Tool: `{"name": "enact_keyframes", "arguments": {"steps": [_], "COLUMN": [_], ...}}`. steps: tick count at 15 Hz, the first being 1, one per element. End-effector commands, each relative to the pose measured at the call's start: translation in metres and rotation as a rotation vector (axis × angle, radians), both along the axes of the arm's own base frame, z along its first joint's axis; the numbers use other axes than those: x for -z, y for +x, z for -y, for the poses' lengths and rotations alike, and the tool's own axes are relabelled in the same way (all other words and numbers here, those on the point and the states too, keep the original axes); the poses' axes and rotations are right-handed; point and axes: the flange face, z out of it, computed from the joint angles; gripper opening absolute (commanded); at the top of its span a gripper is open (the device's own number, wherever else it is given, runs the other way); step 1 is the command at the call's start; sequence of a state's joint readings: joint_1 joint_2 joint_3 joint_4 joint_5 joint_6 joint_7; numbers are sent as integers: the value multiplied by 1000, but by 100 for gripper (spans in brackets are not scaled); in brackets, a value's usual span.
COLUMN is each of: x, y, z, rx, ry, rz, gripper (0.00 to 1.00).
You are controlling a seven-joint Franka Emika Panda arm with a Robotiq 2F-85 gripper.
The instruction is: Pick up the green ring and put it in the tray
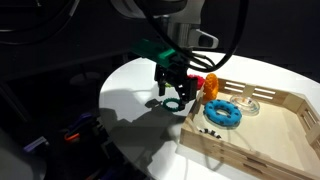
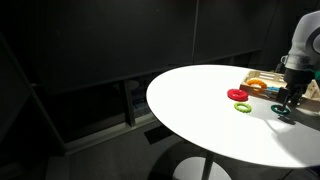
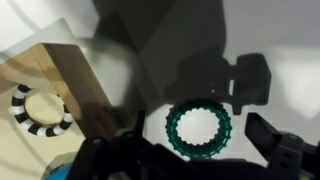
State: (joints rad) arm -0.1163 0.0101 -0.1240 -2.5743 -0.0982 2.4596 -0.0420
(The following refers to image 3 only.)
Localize dark green toothed ring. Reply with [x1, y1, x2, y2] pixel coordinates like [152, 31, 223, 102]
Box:
[165, 98, 233, 160]

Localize wooden slatted tray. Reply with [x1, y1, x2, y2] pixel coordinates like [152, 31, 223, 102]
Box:
[0, 43, 116, 180]

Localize black white striped ring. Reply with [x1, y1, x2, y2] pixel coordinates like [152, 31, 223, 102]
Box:
[9, 83, 75, 138]

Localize blue dotted ring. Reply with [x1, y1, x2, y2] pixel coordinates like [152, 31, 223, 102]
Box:
[43, 162, 73, 180]

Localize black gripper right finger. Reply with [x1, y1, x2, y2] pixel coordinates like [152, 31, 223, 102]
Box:
[244, 112, 320, 180]

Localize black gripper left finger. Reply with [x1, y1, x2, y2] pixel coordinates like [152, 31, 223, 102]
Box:
[66, 110, 158, 180]

